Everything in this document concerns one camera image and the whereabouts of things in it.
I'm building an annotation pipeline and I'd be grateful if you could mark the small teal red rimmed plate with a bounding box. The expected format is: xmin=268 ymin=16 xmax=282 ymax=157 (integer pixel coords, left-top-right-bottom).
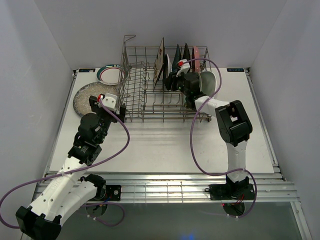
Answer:
xmin=96 ymin=64 xmax=128 ymax=86

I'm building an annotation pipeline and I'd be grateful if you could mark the left XDOF label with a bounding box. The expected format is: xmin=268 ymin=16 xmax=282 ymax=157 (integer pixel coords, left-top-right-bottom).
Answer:
xmin=78 ymin=68 xmax=96 ymax=73

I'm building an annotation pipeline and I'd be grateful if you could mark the aluminium frame rail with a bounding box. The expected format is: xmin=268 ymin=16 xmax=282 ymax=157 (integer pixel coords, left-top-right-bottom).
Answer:
xmin=31 ymin=172 xmax=301 ymax=205

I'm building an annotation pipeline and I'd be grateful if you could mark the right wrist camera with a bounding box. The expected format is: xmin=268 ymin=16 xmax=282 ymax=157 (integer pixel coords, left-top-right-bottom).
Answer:
xmin=176 ymin=59 xmax=191 ymax=77

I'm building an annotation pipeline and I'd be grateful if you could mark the pink polka dot plate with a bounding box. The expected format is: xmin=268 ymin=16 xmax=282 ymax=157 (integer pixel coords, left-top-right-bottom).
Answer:
xmin=191 ymin=46 xmax=201 ymax=73

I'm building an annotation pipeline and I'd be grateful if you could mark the cream floral square plate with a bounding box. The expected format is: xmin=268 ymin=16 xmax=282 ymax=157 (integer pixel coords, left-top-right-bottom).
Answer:
xmin=153 ymin=38 xmax=165 ymax=89

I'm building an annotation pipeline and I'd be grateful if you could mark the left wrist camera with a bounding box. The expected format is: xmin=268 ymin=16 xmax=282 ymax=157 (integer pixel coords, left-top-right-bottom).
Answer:
xmin=97 ymin=93 xmax=118 ymax=112

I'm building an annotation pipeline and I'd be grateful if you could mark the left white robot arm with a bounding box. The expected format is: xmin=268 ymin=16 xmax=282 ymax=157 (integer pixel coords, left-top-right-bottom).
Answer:
xmin=15 ymin=93 xmax=126 ymax=240

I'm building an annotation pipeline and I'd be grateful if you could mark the grey wire dish rack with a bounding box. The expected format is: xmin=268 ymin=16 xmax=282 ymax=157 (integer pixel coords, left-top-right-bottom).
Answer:
xmin=117 ymin=35 xmax=214 ymax=122

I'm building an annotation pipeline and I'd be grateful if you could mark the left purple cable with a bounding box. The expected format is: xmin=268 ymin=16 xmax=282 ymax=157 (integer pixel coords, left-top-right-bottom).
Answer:
xmin=0 ymin=96 xmax=131 ymax=229

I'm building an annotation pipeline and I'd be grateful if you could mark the white oval plate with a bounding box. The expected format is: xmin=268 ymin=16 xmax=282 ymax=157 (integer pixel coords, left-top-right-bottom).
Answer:
xmin=200 ymin=71 xmax=217 ymax=96

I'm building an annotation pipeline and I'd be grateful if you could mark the right XDOF label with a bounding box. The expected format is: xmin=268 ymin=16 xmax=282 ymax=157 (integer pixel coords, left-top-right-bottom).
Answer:
xmin=226 ymin=68 xmax=245 ymax=73

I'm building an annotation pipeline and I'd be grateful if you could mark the grey speckled round plate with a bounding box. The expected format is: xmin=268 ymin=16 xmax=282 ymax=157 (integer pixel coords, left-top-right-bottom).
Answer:
xmin=72 ymin=82 xmax=118 ymax=118

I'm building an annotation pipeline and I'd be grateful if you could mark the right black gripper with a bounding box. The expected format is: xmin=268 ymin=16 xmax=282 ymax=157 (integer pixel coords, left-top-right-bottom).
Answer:
xmin=163 ymin=69 xmax=190 ymax=97

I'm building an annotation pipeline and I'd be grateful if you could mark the teal square plate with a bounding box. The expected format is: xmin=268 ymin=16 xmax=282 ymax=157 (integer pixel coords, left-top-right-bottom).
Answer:
xmin=172 ymin=44 xmax=182 ymax=67

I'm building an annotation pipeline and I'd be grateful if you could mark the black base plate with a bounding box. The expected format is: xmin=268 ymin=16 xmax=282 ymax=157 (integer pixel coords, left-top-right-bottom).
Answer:
xmin=101 ymin=184 xmax=122 ymax=202
xmin=204 ymin=184 xmax=256 ymax=200

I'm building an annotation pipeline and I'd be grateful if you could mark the xdof label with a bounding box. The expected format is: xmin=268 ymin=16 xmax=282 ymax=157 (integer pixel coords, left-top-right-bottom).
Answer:
xmin=78 ymin=68 xmax=96 ymax=73
xmin=226 ymin=68 xmax=245 ymax=73

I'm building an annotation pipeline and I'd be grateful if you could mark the large teal red rimmed plate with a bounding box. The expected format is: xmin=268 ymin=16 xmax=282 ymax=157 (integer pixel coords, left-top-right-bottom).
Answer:
xmin=163 ymin=53 xmax=172 ymax=80

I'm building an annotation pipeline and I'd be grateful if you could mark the black floral square plate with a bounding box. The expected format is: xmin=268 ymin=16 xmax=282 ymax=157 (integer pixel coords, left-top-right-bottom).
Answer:
xmin=181 ymin=43 xmax=191 ymax=61

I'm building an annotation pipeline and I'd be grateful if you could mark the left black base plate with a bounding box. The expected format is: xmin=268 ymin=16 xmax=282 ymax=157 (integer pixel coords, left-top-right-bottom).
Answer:
xmin=101 ymin=184 xmax=122 ymax=202

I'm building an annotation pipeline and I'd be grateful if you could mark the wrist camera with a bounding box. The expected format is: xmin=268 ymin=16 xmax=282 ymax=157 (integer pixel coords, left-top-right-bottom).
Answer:
xmin=176 ymin=59 xmax=191 ymax=77
xmin=97 ymin=93 xmax=118 ymax=112

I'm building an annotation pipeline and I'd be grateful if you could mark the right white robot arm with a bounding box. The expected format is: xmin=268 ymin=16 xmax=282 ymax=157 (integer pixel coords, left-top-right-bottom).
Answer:
xmin=163 ymin=71 xmax=255 ymax=200

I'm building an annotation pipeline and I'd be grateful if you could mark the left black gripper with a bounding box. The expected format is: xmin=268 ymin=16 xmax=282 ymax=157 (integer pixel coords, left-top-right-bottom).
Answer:
xmin=89 ymin=95 xmax=126 ymax=144

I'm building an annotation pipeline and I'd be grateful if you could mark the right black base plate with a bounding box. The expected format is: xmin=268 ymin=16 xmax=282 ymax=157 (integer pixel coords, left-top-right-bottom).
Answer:
xmin=204 ymin=184 xmax=256 ymax=200

